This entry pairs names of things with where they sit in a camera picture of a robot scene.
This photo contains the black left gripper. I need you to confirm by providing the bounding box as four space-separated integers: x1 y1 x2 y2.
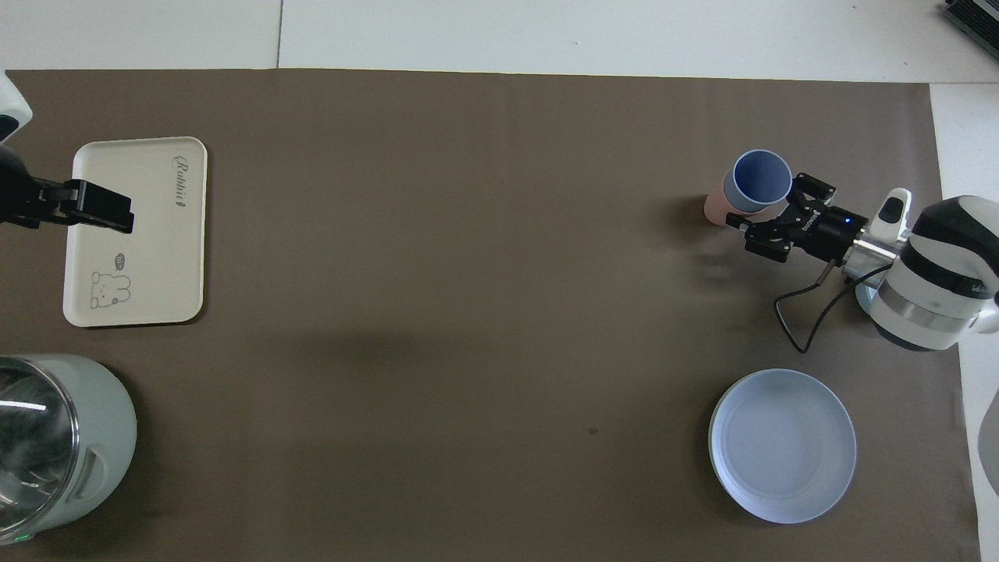
0 144 135 235

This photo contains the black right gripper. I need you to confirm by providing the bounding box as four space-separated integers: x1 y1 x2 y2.
725 173 869 263

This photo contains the blue ribbed cup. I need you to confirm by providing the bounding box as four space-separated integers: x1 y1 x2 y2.
723 149 793 214

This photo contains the pink plastic cup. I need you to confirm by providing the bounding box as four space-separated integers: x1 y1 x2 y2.
704 187 750 228

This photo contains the cream tray with rabbit print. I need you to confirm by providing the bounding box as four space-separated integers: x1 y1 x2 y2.
62 137 208 328

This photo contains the pale green cooking pot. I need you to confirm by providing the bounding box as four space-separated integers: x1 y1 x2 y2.
0 354 138 545

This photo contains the blue plastic plate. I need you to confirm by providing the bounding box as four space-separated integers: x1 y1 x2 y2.
708 368 858 525

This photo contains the dark grey electronic device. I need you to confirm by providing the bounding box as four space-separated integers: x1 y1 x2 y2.
940 0 999 57

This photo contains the brown table mat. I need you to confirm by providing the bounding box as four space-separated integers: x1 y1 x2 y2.
0 69 983 562

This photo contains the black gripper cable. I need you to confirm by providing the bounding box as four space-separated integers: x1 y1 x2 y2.
774 261 894 354

